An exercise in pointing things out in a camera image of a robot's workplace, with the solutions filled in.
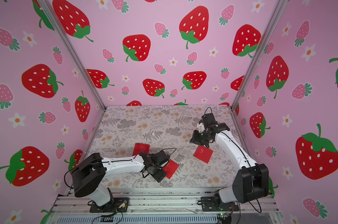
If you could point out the aluminium right rear frame post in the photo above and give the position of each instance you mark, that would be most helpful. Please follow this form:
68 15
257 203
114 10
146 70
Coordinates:
270 27

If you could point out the aluminium left rear frame post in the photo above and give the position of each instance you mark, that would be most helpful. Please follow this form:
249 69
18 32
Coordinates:
49 11

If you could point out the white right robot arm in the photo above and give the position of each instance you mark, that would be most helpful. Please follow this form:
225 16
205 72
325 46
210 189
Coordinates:
252 179

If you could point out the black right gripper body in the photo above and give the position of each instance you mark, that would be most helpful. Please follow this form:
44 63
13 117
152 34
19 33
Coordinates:
200 139

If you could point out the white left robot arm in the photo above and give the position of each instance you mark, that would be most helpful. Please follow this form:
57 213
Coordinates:
88 175

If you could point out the aluminium frame post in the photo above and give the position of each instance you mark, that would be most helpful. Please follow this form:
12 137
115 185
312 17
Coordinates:
270 27
49 11

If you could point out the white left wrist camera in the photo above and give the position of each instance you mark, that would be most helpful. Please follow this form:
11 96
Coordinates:
161 158

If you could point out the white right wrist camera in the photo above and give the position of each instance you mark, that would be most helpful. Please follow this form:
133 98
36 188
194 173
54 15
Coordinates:
207 120

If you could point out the red envelope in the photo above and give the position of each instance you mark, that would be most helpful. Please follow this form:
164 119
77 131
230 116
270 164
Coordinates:
203 153
140 148
171 168

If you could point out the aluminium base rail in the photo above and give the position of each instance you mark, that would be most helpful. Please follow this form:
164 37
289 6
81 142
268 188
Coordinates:
162 206

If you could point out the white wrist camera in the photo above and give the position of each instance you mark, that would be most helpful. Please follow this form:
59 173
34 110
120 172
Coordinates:
161 158
207 120

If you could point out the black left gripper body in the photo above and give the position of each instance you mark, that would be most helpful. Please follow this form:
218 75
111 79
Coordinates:
159 173

